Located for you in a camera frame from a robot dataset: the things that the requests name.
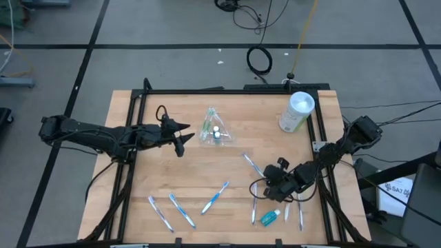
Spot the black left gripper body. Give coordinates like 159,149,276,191
136,124,186,158

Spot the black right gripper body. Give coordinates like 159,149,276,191
275,157,301,203

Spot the blue white toothbrush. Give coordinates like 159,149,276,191
168,192,197,230
242,152,267,178
201,180,230,216

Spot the small teal tube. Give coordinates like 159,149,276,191
260,209,282,228

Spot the green white toothbrush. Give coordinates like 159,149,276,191
201,108,213,141
205,107,217,138

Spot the clear acrylic organiser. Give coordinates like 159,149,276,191
198,106,234,147

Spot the white wipes canister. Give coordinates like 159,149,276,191
278,91,316,134

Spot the white printed paper box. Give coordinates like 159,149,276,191
376,176,414,218

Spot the black metal bar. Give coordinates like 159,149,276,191
357,151,441,190

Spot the grey floor base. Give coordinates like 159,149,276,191
0,76,37,89

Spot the grey blue floor item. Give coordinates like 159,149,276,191
20,0,72,8

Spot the green bag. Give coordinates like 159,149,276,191
0,0,28,30

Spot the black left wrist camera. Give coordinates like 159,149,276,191
160,115,175,134

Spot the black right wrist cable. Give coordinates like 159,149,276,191
248,176,318,204

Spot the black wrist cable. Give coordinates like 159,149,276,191
155,104,169,122
248,176,318,204

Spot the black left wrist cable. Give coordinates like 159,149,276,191
155,104,169,122

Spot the coiled black floor cable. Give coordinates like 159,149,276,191
245,45,274,76

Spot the tangled black floor cable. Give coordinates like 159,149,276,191
214,0,291,35

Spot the yellow hanging cable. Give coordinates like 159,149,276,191
290,0,320,77

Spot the yellow floor cable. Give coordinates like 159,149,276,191
0,32,35,79

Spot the white floor cable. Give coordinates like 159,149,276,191
0,0,17,73

